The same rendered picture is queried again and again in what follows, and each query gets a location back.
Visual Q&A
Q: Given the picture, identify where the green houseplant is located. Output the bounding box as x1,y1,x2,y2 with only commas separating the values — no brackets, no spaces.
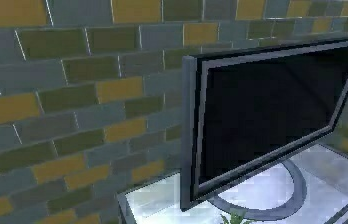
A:
220,211,255,224

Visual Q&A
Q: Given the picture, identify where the black flat television set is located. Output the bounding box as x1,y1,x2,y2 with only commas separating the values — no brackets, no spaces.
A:
180,35,348,222

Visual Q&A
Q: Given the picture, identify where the glass top tv stand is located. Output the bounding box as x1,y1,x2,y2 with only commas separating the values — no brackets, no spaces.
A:
116,143,348,224

